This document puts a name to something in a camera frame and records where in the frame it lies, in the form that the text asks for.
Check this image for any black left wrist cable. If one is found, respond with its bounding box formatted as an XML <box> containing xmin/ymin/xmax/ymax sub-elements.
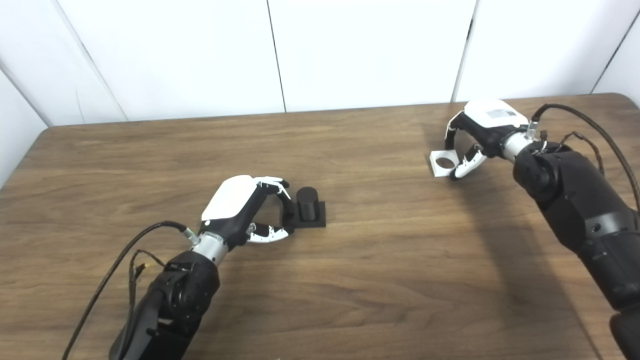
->
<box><xmin>61</xmin><ymin>220</ymin><xmax>201</xmax><ymax>360</ymax></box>

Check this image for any thin arm wire bundle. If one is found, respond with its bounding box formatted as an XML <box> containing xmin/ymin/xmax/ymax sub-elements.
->
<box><xmin>127</xmin><ymin>249</ymin><xmax>166</xmax><ymax>321</ymax></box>
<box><xmin>540</xmin><ymin>131</ymin><xmax>606</xmax><ymax>176</ymax></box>

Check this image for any thin right arm wire bundle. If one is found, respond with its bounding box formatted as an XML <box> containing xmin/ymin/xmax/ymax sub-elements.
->
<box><xmin>540</xmin><ymin>131</ymin><xmax>606</xmax><ymax>176</ymax></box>

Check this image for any thin left arm wire bundle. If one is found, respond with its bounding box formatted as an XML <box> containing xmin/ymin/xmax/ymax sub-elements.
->
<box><xmin>127</xmin><ymin>249</ymin><xmax>166</xmax><ymax>321</ymax></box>

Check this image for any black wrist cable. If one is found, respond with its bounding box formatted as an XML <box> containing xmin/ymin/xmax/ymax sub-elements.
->
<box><xmin>527</xmin><ymin>103</ymin><xmax>640</xmax><ymax>211</ymax></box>
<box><xmin>61</xmin><ymin>220</ymin><xmax>201</xmax><ymax>360</ymax></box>

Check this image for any white square piece with hole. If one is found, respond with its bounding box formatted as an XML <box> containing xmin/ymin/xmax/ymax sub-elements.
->
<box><xmin>429</xmin><ymin>150</ymin><xmax>462</xmax><ymax>178</ymax></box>

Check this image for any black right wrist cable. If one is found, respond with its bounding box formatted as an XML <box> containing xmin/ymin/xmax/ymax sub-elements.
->
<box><xmin>527</xmin><ymin>103</ymin><xmax>640</xmax><ymax>211</ymax></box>

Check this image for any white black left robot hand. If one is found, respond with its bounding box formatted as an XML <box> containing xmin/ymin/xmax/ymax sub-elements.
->
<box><xmin>199</xmin><ymin>175</ymin><xmax>296</xmax><ymax>251</ymax></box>

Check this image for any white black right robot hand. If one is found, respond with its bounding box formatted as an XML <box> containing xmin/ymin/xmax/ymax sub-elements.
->
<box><xmin>444</xmin><ymin>99</ymin><xmax>531</xmax><ymax>181</ymax></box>

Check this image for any black peg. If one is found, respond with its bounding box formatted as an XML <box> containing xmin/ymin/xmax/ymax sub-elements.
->
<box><xmin>292</xmin><ymin>186</ymin><xmax>327</xmax><ymax>229</ymax></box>

